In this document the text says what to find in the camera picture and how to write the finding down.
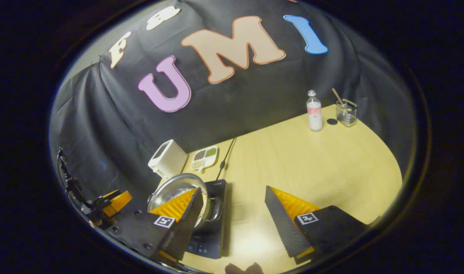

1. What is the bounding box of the wire utensil holder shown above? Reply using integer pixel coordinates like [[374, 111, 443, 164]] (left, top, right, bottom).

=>
[[336, 99, 358, 127]]

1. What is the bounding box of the clear bottle with pink label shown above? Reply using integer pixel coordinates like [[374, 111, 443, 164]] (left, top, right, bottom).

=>
[[306, 90, 324, 132]]

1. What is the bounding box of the black induction cooktop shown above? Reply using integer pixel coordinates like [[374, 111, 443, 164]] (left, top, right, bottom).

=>
[[180, 179, 228, 260]]

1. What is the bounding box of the steel pot with black handle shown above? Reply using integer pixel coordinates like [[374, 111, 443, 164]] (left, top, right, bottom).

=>
[[147, 173, 223, 231]]

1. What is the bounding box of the white divided dish of beans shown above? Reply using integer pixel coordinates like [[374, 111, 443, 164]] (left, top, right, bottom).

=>
[[190, 145, 219, 172]]

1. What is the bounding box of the black backdrop cloth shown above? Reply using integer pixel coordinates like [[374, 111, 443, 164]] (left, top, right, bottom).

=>
[[48, 0, 417, 213]]

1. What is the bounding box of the black power cable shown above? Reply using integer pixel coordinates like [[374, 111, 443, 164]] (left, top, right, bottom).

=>
[[216, 137, 237, 181]]

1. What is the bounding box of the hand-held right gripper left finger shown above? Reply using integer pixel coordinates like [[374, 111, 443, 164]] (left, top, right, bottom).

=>
[[104, 186, 203, 267]]

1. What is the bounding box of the white toaster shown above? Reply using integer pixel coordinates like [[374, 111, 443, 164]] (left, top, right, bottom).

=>
[[148, 139, 188, 179]]

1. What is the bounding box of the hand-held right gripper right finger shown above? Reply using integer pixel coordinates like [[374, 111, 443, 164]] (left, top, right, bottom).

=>
[[264, 185, 369, 265]]

